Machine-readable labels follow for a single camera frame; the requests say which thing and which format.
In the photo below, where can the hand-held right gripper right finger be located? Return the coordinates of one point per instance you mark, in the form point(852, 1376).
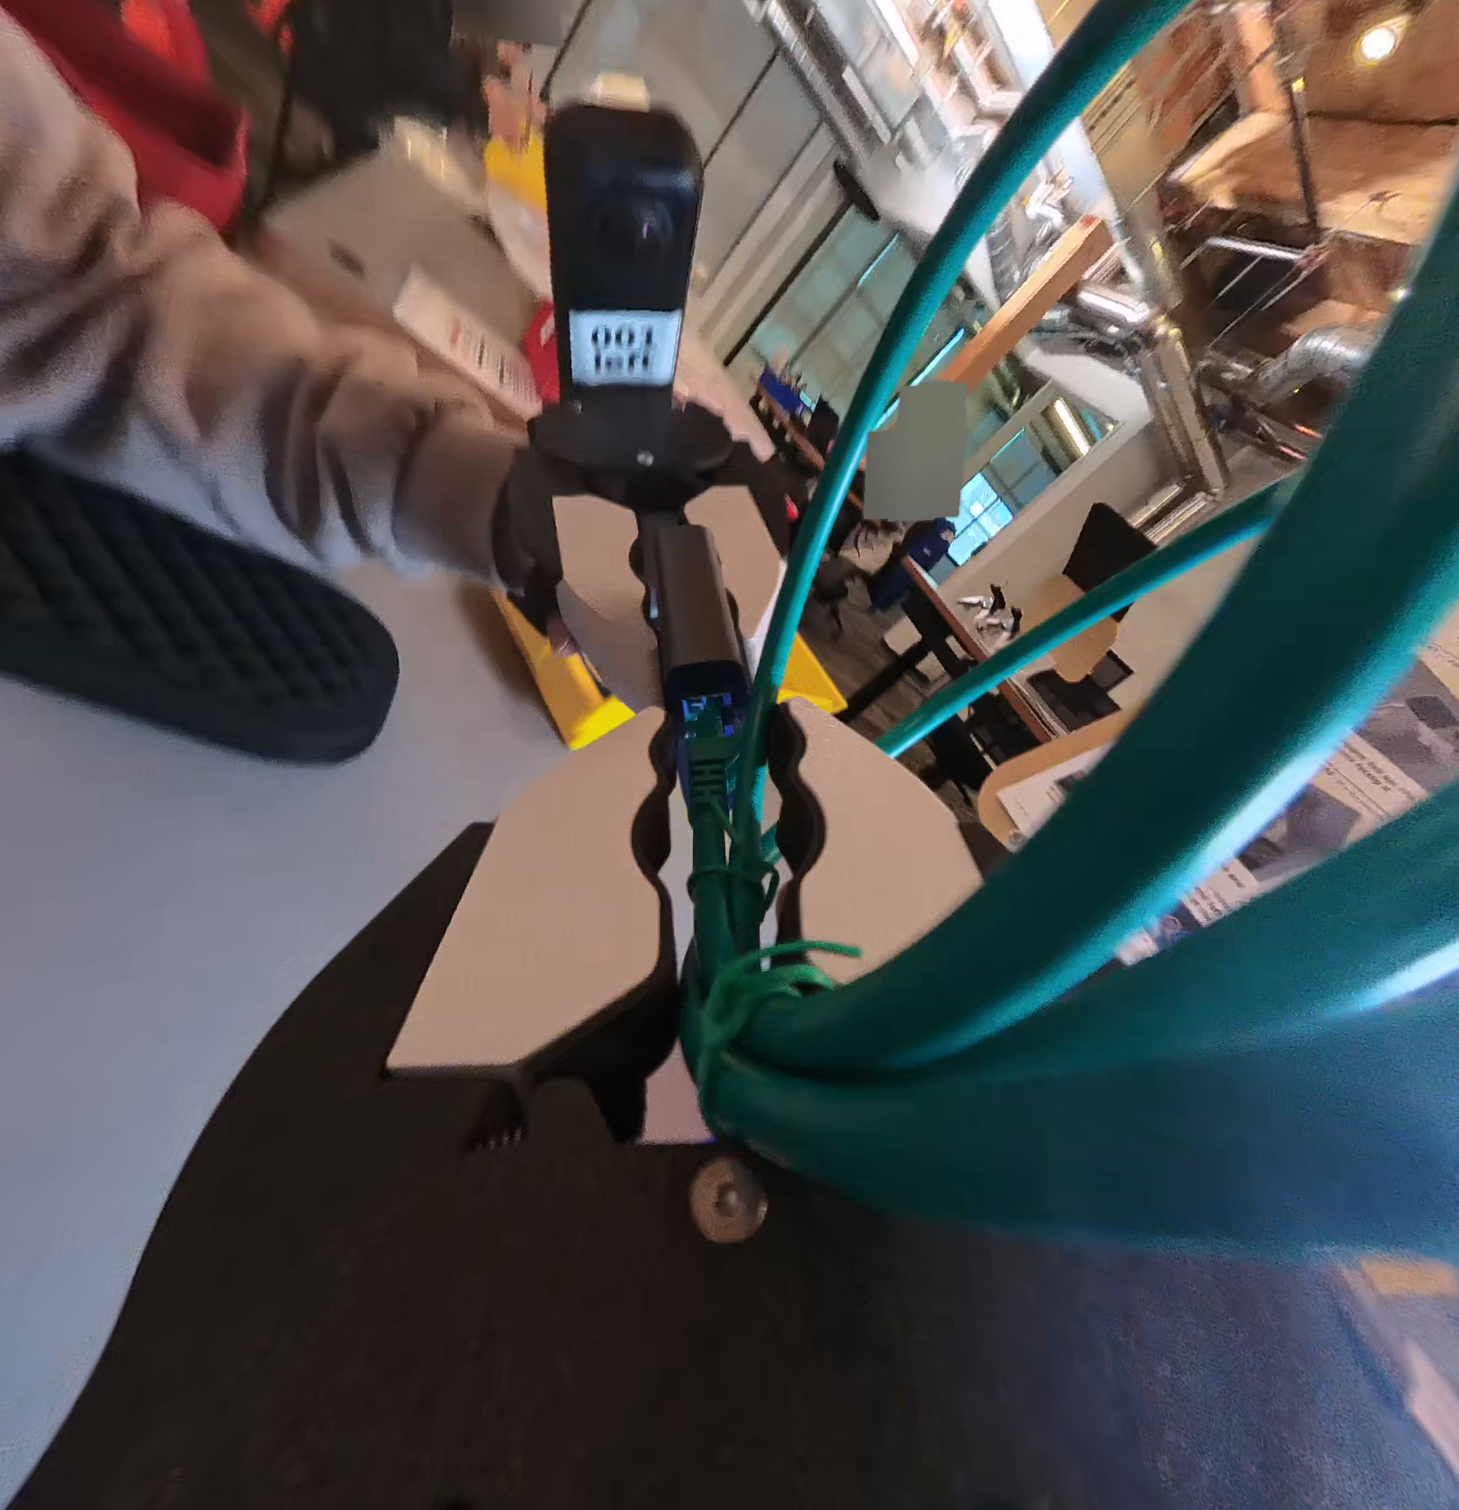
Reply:
point(883, 860)

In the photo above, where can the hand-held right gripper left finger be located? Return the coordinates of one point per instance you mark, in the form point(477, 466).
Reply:
point(541, 919)

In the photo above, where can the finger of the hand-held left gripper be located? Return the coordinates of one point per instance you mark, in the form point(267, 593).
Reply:
point(605, 589)
point(760, 554)

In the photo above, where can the dark ethernet port hub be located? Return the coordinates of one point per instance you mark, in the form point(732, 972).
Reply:
point(694, 601)

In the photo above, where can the yellow plastic bin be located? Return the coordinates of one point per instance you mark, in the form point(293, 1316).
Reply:
point(576, 695)

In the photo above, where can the person's left forearm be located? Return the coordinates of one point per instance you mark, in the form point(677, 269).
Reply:
point(211, 353)

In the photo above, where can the person's left hand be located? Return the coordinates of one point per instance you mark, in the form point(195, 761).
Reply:
point(529, 554)

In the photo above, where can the thin green twist tie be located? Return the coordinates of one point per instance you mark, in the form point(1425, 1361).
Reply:
point(741, 978)

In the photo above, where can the long brown table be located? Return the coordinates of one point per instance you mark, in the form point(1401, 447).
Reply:
point(977, 648)

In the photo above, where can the tan wooden chair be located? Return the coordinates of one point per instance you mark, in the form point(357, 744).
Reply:
point(1073, 636)

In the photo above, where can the black chair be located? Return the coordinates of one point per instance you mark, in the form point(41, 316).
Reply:
point(1107, 549)

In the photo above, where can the wooden beam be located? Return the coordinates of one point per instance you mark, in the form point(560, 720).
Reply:
point(1024, 301)

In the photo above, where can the black textured pad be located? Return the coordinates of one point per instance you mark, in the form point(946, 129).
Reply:
point(152, 626)

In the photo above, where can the wooden-edged poster board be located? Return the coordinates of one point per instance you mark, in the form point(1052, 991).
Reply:
point(1331, 766)

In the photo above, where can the red cloth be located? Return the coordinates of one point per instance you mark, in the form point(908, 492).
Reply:
point(152, 94)

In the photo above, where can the round ceiling lamp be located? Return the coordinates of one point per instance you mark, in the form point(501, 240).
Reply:
point(1378, 42)

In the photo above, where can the silver ventilation duct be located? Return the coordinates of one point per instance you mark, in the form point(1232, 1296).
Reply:
point(1166, 377)

